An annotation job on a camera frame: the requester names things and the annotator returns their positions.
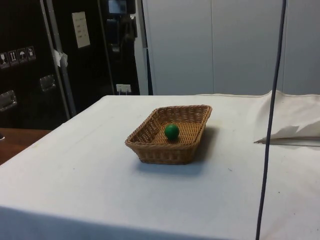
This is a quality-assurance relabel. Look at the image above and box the green ball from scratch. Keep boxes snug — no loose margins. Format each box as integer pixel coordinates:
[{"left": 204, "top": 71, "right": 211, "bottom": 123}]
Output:
[{"left": 164, "top": 123, "right": 180, "bottom": 141}]

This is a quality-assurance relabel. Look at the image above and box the wicker basket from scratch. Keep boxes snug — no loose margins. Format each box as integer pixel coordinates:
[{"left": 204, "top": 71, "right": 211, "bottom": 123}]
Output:
[{"left": 124, "top": 104, "right": 213, "bottom": 166}]

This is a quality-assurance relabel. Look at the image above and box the pale grey locker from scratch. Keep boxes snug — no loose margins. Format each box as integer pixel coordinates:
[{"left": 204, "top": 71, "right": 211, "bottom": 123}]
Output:
[
  {"left": 281, "top": 0, "right": 320, "bottom": 95},
  {"left": 142, "top": 0, "right": 213, "bottom": 96},
  {"left": 211, "top": 0, "right": 284, "bottom": 96}
]

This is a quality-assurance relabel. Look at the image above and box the black cabinet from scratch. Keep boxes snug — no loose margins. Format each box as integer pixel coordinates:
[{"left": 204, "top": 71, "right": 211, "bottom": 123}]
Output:
[{"left": 0, "top": 0, "right": 154, "bottom": 131}]

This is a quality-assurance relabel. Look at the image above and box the black cable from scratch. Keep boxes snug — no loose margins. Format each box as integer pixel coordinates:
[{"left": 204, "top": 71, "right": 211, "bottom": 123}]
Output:
[{"left": 254, "top": 0, "right": 288, "bottom": 240}]

